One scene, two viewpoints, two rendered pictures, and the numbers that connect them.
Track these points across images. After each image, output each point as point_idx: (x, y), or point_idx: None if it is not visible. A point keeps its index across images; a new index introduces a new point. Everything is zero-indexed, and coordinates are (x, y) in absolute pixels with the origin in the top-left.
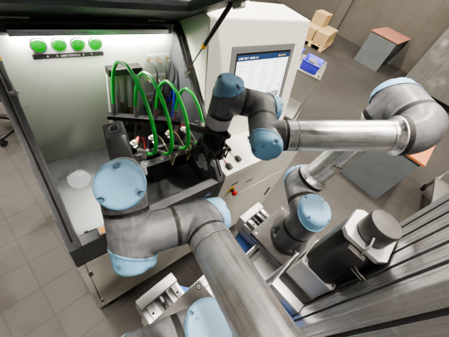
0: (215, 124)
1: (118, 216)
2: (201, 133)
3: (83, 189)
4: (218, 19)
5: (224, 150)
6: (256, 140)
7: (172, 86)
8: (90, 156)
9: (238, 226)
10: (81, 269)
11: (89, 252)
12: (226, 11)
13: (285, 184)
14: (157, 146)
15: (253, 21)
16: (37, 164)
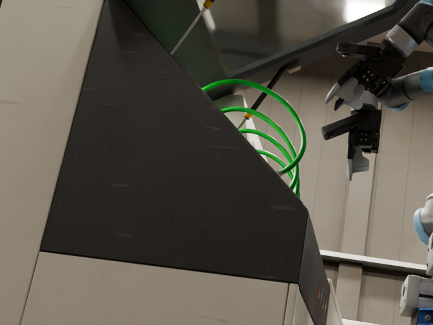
0: (372, 97)
1: None
2: (348, 124)
3: None
4: (270, 83)
5: (378, 137)
6: (432, 69)
7: (254, 129)
8: None
9: (413, 296)
10: (296, 300)
11: (306, 250)
12: (279, 75)
13: (426, 222)
14: (306, 144)
15: (254, 128)
16: (224, 114)
